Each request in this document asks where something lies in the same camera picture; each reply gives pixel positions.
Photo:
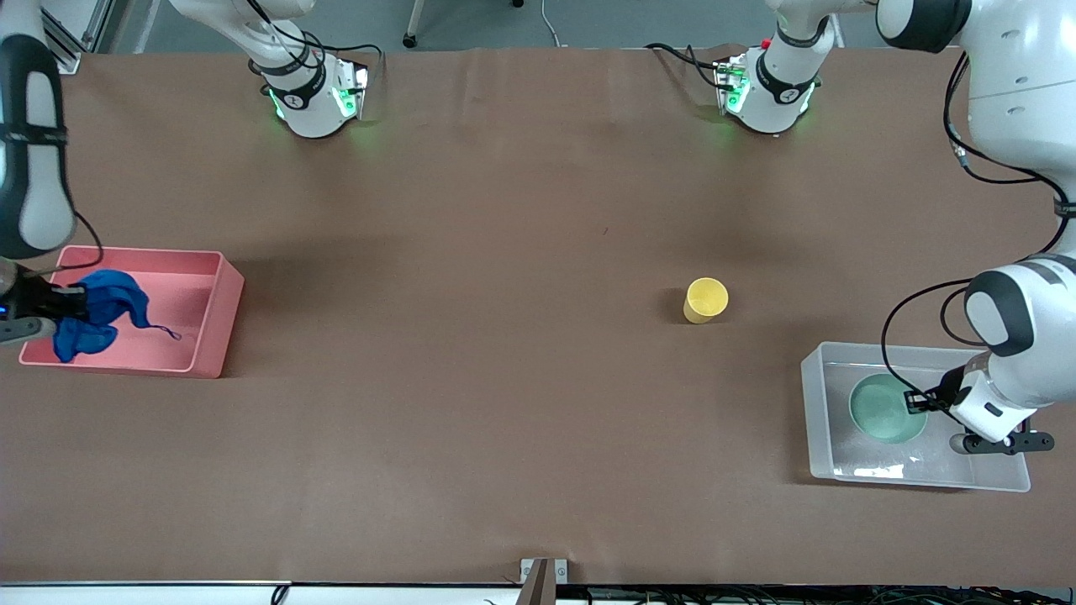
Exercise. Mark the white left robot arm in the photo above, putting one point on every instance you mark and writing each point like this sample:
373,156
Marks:
1017,84

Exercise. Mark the blue cloth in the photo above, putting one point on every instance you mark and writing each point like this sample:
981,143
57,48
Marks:
101,302

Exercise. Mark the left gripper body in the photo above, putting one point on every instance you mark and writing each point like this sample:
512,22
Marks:
946,391

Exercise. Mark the brown table cover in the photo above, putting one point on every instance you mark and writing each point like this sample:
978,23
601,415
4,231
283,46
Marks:
538,378

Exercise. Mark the clear plastic box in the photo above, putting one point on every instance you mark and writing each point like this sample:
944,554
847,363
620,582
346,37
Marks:
883,470

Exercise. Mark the pink plastic box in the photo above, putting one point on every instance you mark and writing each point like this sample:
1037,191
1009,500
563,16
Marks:
193,311

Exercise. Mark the yellow plastic cup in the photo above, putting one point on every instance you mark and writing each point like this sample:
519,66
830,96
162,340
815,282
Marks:
704,300

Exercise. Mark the chair leg with caster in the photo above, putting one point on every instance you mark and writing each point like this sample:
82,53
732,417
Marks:
414,25

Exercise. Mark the light green bowl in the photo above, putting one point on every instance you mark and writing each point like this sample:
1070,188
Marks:
878,412

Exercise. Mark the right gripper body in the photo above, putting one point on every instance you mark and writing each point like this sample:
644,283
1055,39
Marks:
35,300

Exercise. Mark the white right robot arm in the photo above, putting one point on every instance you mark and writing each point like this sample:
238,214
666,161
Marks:
34,168

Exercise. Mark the aluminium frame profile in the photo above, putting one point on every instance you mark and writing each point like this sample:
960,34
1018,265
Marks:
76,34

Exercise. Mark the metal clamp bracket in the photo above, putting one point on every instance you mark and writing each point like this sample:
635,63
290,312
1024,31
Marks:
542,576

